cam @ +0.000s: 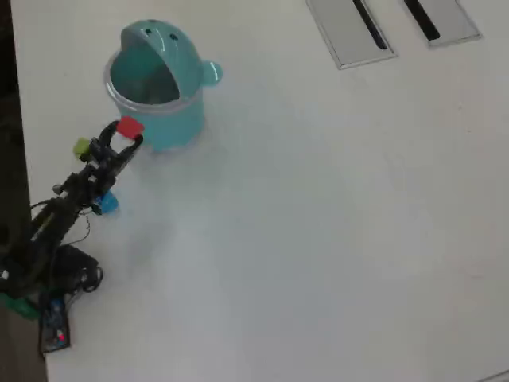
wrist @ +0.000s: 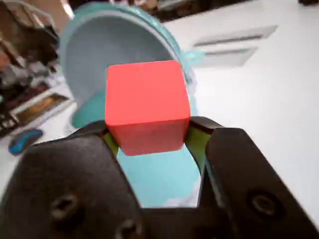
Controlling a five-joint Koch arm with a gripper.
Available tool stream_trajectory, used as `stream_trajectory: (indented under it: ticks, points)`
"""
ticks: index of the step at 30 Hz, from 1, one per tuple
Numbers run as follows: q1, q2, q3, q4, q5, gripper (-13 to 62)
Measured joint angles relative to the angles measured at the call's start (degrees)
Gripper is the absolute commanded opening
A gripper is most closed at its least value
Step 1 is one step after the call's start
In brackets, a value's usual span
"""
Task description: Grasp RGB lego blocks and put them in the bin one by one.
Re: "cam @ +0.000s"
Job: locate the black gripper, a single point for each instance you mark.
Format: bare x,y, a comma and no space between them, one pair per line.
101,175

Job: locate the red lego block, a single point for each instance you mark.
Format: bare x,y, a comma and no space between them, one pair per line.
130,126

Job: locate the green lego block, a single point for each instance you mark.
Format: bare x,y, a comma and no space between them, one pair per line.
80,148

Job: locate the blue lego block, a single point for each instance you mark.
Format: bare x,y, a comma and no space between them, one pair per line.
109,203

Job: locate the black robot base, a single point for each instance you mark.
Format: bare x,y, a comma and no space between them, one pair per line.
73,262

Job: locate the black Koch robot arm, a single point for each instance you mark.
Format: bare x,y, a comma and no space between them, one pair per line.
51,223

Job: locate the teal whale-shaped bin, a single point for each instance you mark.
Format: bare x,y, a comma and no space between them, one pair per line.
171,123

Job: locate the green table clamp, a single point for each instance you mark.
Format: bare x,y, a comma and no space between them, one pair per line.
20,306

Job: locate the blue controller circuit board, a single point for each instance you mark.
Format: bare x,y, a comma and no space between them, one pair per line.
55,326

